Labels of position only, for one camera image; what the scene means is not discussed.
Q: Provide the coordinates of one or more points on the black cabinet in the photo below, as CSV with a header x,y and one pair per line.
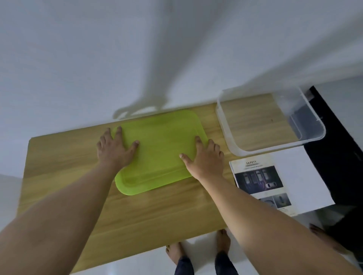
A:
x,y
337,158

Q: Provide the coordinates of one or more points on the person's right trouser leg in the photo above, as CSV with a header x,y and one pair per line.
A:
x,y
225,265

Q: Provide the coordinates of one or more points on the person's right little finger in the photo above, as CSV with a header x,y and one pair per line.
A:
x,y
221,155

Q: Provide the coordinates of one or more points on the person's right middle finger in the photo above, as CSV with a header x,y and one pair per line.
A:
x,y
210,145

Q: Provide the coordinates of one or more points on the green plastic tray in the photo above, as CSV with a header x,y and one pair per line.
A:
x,y
161,147

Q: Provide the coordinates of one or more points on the person's trouser leg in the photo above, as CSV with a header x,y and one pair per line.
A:
x,y
184,266
225,265

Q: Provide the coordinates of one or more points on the person's left foot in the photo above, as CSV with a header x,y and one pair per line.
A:
x,y
174,252

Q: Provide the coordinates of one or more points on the person's left middle finger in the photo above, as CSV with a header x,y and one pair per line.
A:
x,y
107,135

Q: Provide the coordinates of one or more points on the person's left thumb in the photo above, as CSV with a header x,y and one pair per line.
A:
x,y
132,149

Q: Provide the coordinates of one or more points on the clear plastic storage box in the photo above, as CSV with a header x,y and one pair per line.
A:
x,y
269,124

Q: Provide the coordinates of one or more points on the person's foot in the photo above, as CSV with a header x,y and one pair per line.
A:
x,y
223,240
174,252

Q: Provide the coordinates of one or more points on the person's right foot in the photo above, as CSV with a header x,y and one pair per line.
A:
x,y
223,240

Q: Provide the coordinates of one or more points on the person's left hand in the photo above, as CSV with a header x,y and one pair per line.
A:
x,y
113,151

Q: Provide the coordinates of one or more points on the person's left forearm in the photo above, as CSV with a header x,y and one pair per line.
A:
x,y
56,218

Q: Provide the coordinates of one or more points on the person's right thumb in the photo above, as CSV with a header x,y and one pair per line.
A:
x,y
187,161

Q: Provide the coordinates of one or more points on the white printed paper leaflet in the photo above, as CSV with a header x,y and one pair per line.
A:
x,y
286,178

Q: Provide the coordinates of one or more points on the person's left trouser leg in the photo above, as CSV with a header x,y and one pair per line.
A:
x,y
184,266

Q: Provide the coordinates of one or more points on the person's right hand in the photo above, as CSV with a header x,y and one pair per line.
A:
x,y
207,164

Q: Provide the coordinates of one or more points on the person's right forearm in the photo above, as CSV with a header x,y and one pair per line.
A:
x,y
269,229

